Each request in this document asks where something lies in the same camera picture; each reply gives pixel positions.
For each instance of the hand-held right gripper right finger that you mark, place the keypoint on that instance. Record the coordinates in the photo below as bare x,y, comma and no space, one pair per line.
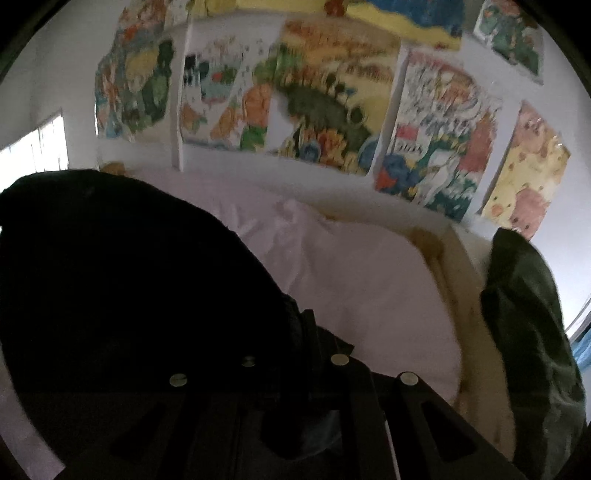
337,376

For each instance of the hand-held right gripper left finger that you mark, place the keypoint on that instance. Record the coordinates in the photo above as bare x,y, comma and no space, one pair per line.
258,376

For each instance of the black jacket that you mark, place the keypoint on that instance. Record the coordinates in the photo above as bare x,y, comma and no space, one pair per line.
115,277

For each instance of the dark green garment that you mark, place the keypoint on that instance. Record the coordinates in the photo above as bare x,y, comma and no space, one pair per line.
526,332

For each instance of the blue cloth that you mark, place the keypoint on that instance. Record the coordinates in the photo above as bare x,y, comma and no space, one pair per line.
582,350

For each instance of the window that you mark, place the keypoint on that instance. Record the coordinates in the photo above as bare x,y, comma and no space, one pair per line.
41,147

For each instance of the wooden bed frame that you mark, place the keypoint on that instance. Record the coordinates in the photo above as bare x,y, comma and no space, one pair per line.
461,323

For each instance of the busy town wall poster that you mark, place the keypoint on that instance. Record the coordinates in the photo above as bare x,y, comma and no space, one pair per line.
434,138

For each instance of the pink pigs wall poster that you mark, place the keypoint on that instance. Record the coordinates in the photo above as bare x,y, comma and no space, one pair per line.
526,180

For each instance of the yellow landscape wall poster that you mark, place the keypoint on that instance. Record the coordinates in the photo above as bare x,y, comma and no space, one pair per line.
328,101

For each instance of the white fish wall poster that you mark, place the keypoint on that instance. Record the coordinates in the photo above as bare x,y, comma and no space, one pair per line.
221,97

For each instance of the blond figure green wall poster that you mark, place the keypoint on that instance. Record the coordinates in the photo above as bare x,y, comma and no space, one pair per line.
147,87

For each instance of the swimming girl wall poster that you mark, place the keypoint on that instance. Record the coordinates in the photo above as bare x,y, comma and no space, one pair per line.
106,101

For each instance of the blue red-creature wall poster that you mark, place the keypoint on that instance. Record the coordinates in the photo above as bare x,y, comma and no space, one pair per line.
406,21

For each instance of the yellow fruit wall poster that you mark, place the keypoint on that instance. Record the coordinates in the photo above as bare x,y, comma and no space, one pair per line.
212,7

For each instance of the orange-haired girl wall poster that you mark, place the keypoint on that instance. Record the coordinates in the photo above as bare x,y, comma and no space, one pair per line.
147,21

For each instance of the standing figure wall poster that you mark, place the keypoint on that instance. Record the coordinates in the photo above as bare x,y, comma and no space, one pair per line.
510,37

